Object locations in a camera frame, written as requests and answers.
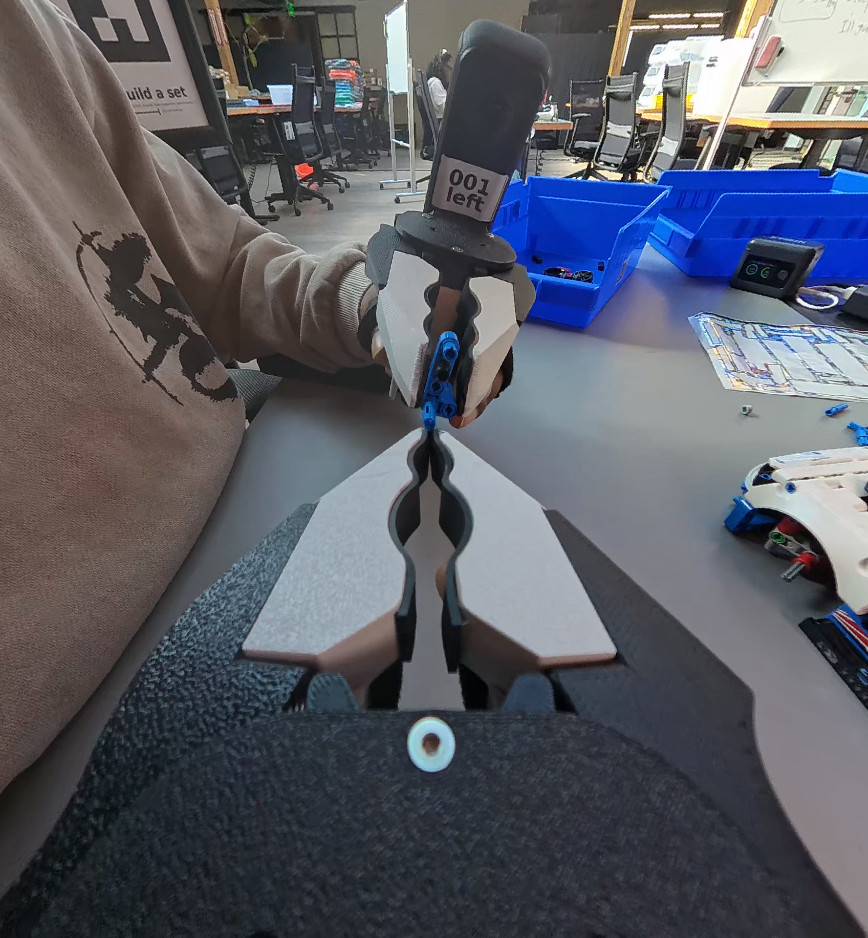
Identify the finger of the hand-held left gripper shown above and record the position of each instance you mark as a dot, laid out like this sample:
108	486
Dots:
496	330
405	322

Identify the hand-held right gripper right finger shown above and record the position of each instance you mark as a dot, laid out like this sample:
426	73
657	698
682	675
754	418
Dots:
529	586

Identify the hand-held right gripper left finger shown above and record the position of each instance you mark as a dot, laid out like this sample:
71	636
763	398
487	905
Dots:
331	586

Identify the blue angled brick beam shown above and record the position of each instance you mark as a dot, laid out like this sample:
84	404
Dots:
441	366

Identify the person's left forearm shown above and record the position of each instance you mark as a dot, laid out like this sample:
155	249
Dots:
280	293

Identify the grey desk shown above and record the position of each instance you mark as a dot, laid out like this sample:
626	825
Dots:
588	454

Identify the person's left hand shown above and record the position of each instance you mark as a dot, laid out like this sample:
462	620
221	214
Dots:
467	422

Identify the black office chair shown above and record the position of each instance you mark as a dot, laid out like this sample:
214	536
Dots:
672	117
610	124
306	132
425	117

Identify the black brick pieces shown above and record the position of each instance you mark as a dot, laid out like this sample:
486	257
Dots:
573	275

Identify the stack of coloured cloths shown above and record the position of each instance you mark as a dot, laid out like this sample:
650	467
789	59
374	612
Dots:
344	84

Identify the grey office chair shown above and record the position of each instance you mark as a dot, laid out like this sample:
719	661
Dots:
254	392

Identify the stack of clear storage boxes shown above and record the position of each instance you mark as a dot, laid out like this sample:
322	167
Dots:
698	70

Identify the wooden office table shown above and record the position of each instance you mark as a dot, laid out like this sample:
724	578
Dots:
771	121

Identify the red whiteboard eraser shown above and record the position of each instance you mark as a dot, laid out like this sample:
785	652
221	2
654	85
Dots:
770	53

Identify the black power bank with display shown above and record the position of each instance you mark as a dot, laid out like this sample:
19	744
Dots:
775	267

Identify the person's beige sweatshirt torso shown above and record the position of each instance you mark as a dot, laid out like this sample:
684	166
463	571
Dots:
75	440

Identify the wide blue storage bin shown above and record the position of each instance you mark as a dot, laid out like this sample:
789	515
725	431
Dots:
771	212

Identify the printed sticker sheet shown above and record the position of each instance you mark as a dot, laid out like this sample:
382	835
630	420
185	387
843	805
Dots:
793	359

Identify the brick race car model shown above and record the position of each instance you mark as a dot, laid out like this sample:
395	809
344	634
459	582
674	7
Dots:
830	505

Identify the framed black white marker sign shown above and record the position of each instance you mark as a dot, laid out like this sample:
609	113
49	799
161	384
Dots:
163	95

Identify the large whiteboard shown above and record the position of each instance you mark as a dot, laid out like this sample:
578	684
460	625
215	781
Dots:
830	36

